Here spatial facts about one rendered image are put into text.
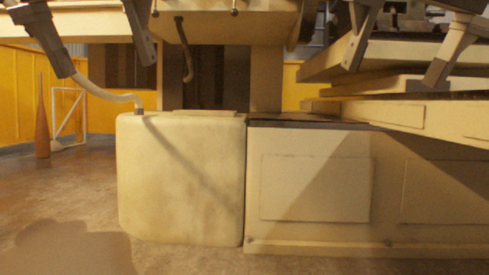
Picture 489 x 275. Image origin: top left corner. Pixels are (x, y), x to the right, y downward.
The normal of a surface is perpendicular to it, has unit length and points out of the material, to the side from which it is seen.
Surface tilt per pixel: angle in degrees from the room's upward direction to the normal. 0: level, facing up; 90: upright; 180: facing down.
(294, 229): 90
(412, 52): 90
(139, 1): 114
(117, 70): 90
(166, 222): 90
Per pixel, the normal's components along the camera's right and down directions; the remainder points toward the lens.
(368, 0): 0.05, 0.47
